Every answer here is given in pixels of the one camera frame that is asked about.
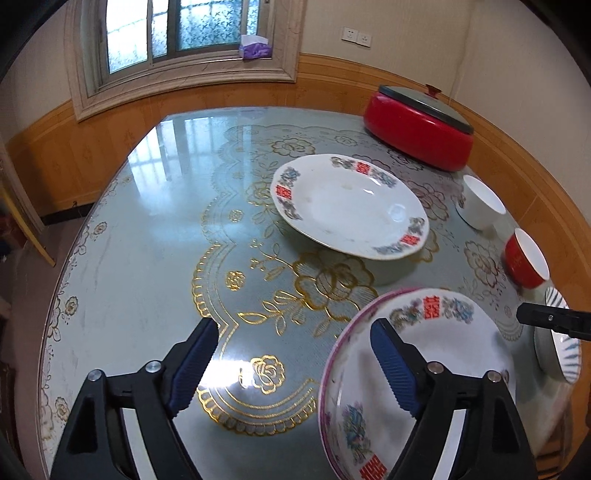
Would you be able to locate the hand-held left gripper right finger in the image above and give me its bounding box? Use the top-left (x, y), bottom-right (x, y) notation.
top-left (370, 318), bottom-right (539, 480)

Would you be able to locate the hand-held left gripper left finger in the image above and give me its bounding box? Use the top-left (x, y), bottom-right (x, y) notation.
top-left (50, 318), bottom-right (220, 480)

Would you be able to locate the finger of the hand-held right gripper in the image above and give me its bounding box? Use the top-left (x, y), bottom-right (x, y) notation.
top-left (516, 302), bottom-right (591, 343)

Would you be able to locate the blue striped bowl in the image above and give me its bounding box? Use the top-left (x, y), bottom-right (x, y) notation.
top-left (533, 286), bottom-right (583, 384)

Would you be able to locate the red bowl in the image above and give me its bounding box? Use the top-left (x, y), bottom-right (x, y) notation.
top-left (503, 228), bottom-right (551, 288)

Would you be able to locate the pink-rimmed floral plate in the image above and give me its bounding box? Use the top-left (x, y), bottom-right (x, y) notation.
top-left (318, 287), bottom-right (516, 480)

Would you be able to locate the white bowl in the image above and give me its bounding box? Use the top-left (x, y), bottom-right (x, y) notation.
top-left (455, 174), bottom-right (508, 230)

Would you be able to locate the white plate with floral rim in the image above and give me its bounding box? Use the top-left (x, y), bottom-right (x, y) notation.
top-left (270, 154), bottom-right (430, 261)

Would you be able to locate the gold-patterned lace table mat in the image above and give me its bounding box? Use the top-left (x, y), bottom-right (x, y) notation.
top-left (191, 121), bottom-right (536, 437)

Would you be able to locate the red electric pot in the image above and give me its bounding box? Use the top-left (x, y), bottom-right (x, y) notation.
top-left (363, 84), bottom-right (475, 171)

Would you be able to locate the grey pot lid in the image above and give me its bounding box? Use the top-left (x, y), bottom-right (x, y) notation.
top-left (379, 83), bottom-right (474, 136)

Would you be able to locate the purple tissue box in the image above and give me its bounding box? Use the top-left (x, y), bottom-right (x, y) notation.
top-left (238, 34), bottom-right (272, 61)

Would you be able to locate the thin wall cable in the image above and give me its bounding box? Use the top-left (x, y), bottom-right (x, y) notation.
top-left (450, 18), bottom-right (472, 100)

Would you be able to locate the window with stone frame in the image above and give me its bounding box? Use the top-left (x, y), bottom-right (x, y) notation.
top-left (65, 0), bottom-right (301, 121)

